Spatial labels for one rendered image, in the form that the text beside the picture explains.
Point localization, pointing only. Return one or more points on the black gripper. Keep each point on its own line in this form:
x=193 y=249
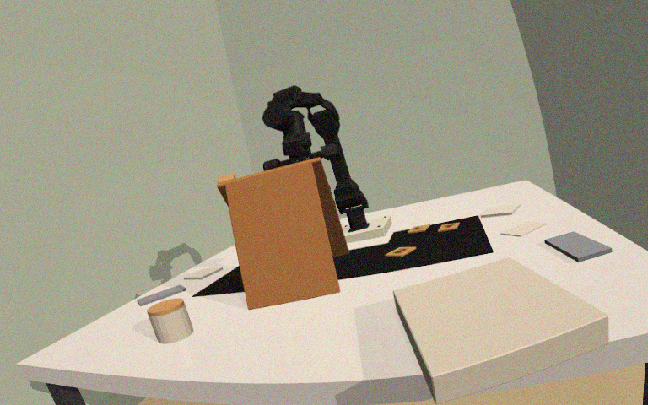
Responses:
x=327 y=152

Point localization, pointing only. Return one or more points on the grey cylindrical canister with tan lid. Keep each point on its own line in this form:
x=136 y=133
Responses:
x=170 y=321

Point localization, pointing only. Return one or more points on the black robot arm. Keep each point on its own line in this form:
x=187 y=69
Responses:
x=279 y=116

